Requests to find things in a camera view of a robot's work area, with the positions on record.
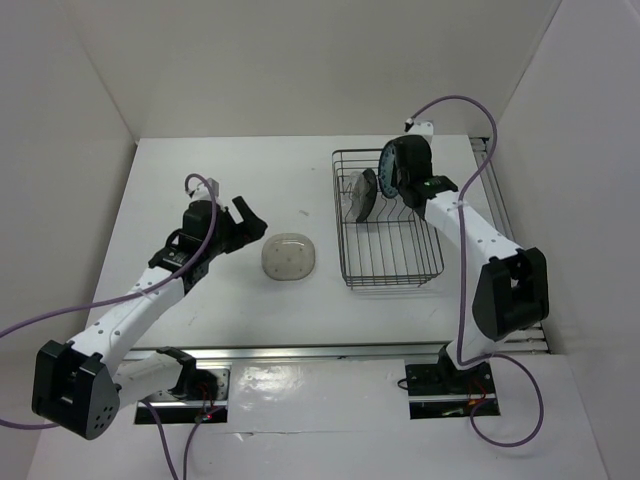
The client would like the blue floral ceramic plate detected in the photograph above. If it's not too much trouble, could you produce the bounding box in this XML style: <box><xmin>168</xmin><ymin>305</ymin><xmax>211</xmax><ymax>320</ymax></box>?
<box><xmin>378</xmin><ymin>140</ymin><xmax>398</xmax><ymax>199</ymax></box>

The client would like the black glossy round plate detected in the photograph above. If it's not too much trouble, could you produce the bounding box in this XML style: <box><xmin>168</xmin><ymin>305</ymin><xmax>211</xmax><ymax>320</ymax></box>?
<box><xmin>356</xmin><ymin>168</ymin><xmax>377</xmax><ymax>223</ymax></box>

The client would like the clear textured glass plate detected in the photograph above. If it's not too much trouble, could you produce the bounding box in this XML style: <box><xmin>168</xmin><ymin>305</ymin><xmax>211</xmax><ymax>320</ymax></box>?
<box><xmin>341</xmin><ymin>171</ymin><xmax>368</xmax><ymax>221</ymax></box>

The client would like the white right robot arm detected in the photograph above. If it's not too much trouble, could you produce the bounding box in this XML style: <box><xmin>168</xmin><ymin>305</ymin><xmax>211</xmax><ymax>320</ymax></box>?
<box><xmin>378</xmin><ymin>135</ymin><xmax>550</xmax><ymax>392</ymax></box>

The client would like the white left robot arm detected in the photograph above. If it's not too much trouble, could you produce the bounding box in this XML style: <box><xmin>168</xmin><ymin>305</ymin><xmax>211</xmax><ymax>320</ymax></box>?
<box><xmin>31</xmin><ymin>197</ymin><xmax>267</xmax><ymax>440</ymax></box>

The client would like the smoky grey glass plate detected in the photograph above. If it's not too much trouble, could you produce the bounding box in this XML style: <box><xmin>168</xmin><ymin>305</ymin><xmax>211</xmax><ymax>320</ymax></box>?
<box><xmin>261</xmin><ymin>233</ymin><xmax>316</xmax><ymax>281</ymax></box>

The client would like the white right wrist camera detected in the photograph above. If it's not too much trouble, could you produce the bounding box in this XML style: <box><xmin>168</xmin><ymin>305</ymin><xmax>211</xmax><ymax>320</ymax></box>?
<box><xmin>404</xmin><ymin>117</ymin><xmax>435</xmax><ymax>144</ymax></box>

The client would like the grey wire dish rack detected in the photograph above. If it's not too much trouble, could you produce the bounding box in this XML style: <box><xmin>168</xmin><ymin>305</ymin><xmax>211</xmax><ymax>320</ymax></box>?
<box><xmin>331</xmin><ymin>149</ymin><xmax>445</xmax><ymax>290</ymax></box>

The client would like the aluminium front rail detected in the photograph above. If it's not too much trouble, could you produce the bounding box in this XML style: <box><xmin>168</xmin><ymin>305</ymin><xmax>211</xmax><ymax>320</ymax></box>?
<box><xmin>124</xmin><ymin>333</ymin><xmax>551</xmax><ymax>365</ymax></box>

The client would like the aluminium rail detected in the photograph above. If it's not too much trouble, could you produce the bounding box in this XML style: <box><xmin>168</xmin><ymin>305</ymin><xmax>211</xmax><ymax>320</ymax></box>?
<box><xmin>124</xmin><ymin>333</ymin><xmax>551</xmax><ymax>365</ymax></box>
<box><xmin>464</xmin><ymin>137</ymin><xmax>543</xmax><ymax>346</ymax></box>

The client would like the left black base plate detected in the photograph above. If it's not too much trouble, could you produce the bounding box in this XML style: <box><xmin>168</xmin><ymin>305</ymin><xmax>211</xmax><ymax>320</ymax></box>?
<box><xmin>148</xmin><ymin>366</ymin><xmax>231</xmax><ymax>425</ymax></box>

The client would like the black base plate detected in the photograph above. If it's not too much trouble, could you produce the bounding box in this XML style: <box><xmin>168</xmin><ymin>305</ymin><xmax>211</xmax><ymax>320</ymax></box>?
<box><xmin>148</xmin><ymin>366</ymin><xmax>231</xmax><ymax>425</ymax></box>
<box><xmin>397</xmin><ymin>363</ymin><xmax>500</xmax><ymax>420</ymax></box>

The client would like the aluminium right side rail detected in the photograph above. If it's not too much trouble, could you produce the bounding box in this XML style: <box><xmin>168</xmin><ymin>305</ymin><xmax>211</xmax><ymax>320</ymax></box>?
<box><xmin>464</xmin><ymin>137</ymin><xmax>543</xmax><ymax>346</ymax></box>

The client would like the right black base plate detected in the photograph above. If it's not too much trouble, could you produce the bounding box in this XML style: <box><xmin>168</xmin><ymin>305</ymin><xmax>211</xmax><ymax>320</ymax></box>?
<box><xmin>397</xmin><ymin>363</ymin><xmax>500</xmax><ymax>420</ymax></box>

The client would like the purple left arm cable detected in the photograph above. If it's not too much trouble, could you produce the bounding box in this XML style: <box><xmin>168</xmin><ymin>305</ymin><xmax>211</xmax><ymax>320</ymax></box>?
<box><xmin>0</xmin><ymin>173</ymin><xmax>221</xmax><ymax>480</ymax></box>

